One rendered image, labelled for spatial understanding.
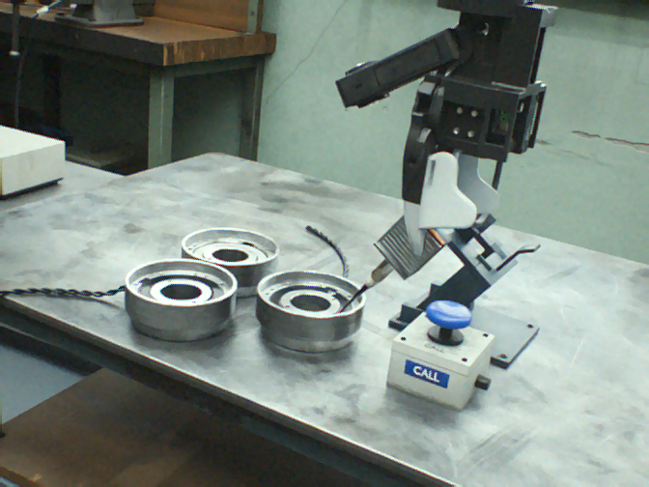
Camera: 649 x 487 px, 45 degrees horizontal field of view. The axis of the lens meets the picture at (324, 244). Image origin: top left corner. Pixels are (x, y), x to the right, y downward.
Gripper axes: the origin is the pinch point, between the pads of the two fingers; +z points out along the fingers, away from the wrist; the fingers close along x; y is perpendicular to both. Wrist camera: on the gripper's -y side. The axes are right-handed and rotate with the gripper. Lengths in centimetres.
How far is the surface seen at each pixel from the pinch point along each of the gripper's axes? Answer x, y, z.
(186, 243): 2.1, -27.5, 9.7
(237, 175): 36, -47, 13
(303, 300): 1.6, -11.8, 11.0
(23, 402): 30, -92, 72
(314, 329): -3.9, -7.1, 10.4
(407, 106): 158, -75, 22
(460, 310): -0.1, 4.8, 5.7
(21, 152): 28, -87, 17
